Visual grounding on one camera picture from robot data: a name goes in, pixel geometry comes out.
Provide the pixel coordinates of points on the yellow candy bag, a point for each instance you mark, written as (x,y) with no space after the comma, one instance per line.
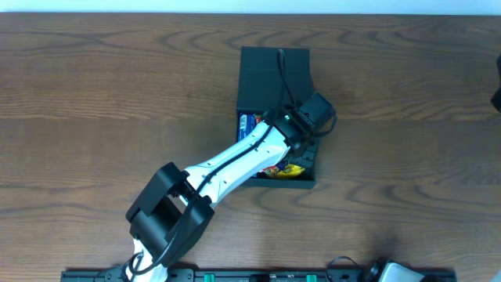
(290,171)

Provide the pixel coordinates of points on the dark green box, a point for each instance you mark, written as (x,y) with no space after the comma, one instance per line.
(258,91)

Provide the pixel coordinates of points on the blue Oreo cookie pack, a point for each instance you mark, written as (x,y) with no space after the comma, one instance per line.
(246,124)

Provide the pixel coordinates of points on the red candy bag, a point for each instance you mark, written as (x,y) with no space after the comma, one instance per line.
(269,172)

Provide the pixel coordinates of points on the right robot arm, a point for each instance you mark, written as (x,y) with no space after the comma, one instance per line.
(394,272)

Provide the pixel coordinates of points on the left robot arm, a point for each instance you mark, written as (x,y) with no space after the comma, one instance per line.
(174,209)

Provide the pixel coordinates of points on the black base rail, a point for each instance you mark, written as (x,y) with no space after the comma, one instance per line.
(190,275)

